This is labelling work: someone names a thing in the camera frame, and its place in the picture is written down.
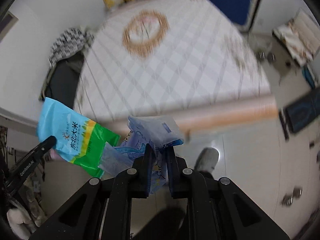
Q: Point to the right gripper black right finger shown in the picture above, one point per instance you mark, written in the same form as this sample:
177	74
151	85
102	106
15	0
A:
216	209

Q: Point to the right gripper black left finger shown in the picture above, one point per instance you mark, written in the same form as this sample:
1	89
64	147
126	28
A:
101	209

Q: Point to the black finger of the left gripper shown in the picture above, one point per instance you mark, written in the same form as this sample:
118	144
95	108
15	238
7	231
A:
25	166

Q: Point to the blue green rice bag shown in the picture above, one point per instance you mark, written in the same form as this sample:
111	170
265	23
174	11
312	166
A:
79	140

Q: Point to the blue plastic bag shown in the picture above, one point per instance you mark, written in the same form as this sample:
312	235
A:
158	132

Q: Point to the grey shoe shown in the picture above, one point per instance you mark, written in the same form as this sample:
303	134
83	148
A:
207	160

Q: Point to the dark grey suitcase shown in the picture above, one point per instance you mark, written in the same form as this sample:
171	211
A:
62	80

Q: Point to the dark blue patterned box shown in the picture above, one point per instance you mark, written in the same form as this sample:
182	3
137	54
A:
303	111

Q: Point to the checkered black white cloth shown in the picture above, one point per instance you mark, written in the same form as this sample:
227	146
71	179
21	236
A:
70	42

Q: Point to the patterned mattress bed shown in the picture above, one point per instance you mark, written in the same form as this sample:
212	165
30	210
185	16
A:
179	58

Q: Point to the beige folding chair with cloth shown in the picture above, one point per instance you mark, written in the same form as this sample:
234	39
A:
300	36

